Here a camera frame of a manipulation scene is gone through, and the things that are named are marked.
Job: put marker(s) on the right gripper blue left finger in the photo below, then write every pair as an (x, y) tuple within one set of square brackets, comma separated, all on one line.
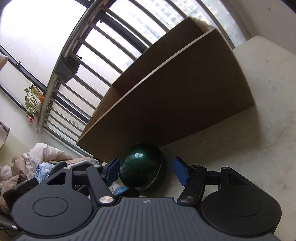
[(110, 171)]

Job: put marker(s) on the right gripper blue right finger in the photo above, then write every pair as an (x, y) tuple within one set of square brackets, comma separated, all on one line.
[(182, 171)]

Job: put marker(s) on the dark green round ball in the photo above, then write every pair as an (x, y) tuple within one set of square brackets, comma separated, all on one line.
[(143, 168)]

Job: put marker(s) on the blue white plastic packet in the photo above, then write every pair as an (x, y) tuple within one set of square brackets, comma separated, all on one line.
[(117, 189)]

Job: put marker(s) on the black folded wheelchair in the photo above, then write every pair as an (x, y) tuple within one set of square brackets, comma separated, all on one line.
[(78, 166)]

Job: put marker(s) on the pile of clothes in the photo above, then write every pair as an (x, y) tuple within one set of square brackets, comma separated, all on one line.
[(25, 166)]

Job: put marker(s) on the brown cardboard box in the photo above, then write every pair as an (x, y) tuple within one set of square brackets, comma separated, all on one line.
[(185, 82)]

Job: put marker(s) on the potted green plant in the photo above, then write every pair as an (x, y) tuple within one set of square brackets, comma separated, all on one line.
[(33, 99)]

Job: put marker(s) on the dark cloth on railing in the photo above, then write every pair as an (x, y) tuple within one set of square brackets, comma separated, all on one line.
[(65, 69)]

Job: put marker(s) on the metal window railing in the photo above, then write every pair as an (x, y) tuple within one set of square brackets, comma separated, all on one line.
[(108, 38)]

